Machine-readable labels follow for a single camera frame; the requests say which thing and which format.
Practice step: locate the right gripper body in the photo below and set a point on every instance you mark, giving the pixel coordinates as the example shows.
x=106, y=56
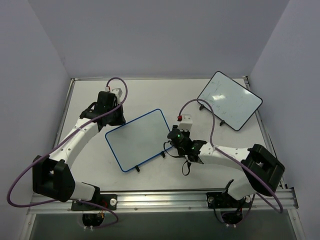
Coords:
x=175, y=135

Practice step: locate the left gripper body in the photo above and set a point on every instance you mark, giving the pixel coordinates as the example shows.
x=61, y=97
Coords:
x=116, y=117

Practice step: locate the blue framed whiteboard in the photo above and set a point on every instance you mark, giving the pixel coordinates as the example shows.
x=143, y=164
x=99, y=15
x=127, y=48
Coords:
x=139, y=140

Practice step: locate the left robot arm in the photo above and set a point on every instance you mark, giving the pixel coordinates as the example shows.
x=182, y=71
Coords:
x=52, y=176

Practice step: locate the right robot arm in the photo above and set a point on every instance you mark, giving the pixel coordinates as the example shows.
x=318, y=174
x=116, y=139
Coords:
x=262, y=171

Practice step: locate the black framed whiteboard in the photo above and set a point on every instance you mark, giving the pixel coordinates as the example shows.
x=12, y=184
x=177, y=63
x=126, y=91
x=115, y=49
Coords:
x=231, y=102

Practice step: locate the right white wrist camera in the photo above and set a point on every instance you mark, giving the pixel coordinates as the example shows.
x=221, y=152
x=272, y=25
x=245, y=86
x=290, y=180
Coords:
x=185, y=122

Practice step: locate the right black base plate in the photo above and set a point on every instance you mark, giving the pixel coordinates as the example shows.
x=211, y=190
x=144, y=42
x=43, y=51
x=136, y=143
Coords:
x=219, y=200

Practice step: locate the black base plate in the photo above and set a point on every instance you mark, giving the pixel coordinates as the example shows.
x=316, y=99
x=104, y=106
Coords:
x=219, y=200
x=108, y=201

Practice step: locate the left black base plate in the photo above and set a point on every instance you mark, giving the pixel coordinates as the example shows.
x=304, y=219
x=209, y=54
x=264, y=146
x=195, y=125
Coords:
x=108, y=201

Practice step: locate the aluminium front rail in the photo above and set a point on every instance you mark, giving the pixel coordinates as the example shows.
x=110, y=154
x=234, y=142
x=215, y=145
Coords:
x=165, y=201

